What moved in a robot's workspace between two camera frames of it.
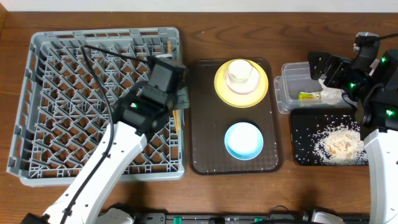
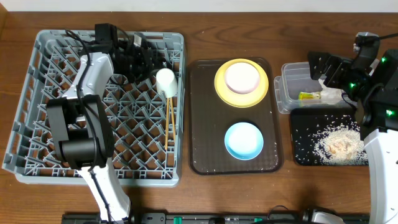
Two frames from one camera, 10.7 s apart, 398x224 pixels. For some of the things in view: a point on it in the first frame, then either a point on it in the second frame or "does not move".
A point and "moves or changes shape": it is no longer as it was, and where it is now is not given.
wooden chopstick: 169,46 -> 166,127
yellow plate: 237,100 does not move
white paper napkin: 330,95 does not move
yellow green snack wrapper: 306,96 does not move
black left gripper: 182,98 -> 144,58
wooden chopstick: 176,114 moves or changes shape
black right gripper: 342,65 does not move
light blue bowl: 244,140 does not move
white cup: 240,70 moves or changes shape
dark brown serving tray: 210,119 does not move
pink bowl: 243,87 does not move
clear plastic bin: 295,78 does not move
